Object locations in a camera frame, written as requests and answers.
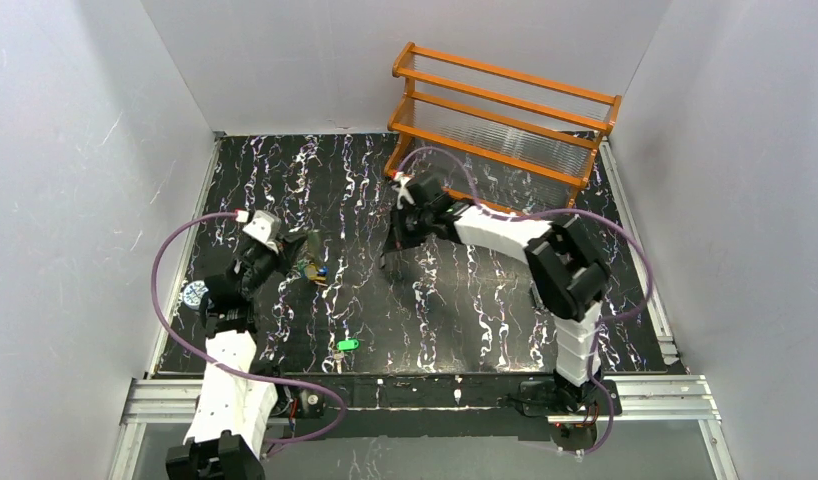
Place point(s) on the blue white round container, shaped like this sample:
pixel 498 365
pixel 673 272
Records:
pixel 193 294

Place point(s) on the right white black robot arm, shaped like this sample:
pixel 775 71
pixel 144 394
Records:
pixel 568 274

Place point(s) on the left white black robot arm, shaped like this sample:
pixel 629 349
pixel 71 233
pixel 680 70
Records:
pixel 227 430

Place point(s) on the aluminium front rail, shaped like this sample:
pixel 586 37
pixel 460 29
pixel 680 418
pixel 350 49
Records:
pixel 640 396

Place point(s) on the green tag key near edge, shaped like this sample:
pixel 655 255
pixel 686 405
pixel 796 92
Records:
pixel 343 352

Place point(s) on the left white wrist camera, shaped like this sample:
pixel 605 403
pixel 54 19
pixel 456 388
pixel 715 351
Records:
pixel 260 226

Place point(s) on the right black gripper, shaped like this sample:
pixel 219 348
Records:
pixel 404 225

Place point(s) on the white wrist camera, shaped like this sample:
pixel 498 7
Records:
pixel 400 181
pixel 260 226

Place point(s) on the orange two-tier rack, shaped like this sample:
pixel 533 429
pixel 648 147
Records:
pixel 529 142

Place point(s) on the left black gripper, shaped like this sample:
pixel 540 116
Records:
pixel 284 248

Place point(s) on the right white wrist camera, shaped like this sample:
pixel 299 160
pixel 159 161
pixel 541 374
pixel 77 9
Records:
pixel 400 181

